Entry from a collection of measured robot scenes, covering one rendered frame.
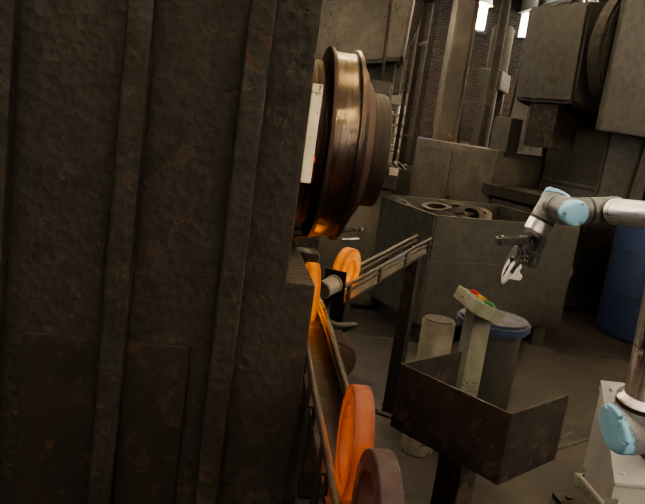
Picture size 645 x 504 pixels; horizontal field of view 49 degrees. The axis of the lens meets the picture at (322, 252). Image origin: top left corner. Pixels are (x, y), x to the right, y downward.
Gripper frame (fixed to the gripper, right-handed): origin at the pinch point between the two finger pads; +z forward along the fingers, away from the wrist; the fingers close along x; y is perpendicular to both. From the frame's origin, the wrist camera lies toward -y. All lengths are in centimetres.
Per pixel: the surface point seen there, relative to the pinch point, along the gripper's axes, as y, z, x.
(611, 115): 113, -116, 209
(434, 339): -12.6, 30.0, -2.3
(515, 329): 33, 18, 34
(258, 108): -110, -14, -110
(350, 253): -59, 13, -19
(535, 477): 44, 58, -13
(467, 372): 7.2, 36.7, 1.8
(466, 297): -5.4, 12.3, 7.1
